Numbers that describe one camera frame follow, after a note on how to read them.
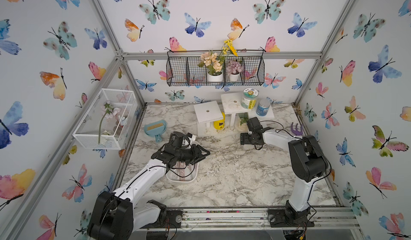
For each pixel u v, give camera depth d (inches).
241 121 37.6
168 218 28.7
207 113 37.6
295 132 41.3
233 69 35.2
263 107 34.8
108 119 29.1
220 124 39.1
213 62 31.8
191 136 30.8
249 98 32.5
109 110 29.5
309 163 20.0
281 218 28.6
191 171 34.9
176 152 25.5
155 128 41.4
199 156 27.7
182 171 34.8
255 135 29.1
